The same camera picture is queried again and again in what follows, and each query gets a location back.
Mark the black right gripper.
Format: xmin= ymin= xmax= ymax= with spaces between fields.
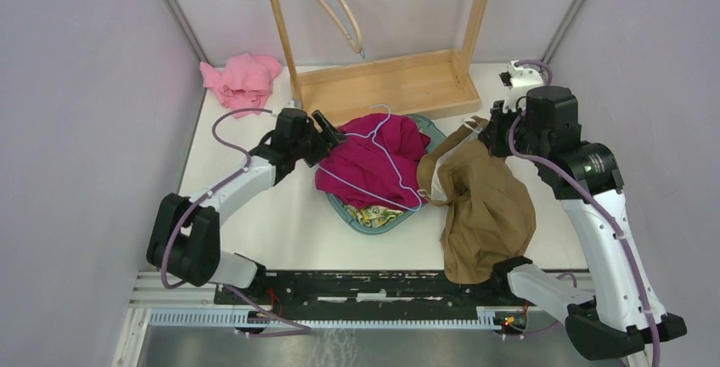
xmin=480 ymin=98 xmax=548 ymax=164

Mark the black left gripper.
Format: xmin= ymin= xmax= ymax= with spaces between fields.
xmin=292 ymin=110 xmax=348 ymax=168

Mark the wooden clothes rack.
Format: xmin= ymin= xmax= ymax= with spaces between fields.
xmin=270 ymin=0 xmax=489 ymax=124

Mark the magenta cloth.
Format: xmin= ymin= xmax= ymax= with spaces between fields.
xmin=314 ymin=113 xmax=433 ymax=212

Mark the brown skirt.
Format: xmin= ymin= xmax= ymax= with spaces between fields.
xmin=417 ymin=116 xmax=537 ymax=285

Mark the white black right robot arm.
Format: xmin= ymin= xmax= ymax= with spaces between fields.
xmin=478 ymin=85 xmax=687 ymax=366

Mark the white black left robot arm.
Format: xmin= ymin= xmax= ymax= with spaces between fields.
xmin=146 ymin=108 xmax=347 ymax=305

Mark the beige wooden hanger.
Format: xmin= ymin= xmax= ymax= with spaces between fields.
xmin=279 ymin=0 xmax=364 ymax=54

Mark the teal plastic basket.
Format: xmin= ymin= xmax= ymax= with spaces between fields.
xmin=326 ymin=114 xmax=446 ymax=235

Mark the yellow patterned cloth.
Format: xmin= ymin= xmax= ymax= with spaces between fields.
xmin=344 ymin=205 xmax=404 ymax=229

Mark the pink crumpled cloth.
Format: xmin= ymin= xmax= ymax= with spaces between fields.
xmin=200 ymin=54 xmax=283 ymax=119

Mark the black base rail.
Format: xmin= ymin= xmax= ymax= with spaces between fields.
xmin=243 ymin=270 xmax=525 ymax=322

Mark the white slotted cable duct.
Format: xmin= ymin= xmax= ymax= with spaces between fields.
xmin=148 ymin=308 xmax=509 ymax=331

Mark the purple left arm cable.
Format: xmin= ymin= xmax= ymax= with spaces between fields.
xmin=160 ymin=107 xmax=313 ymax=338

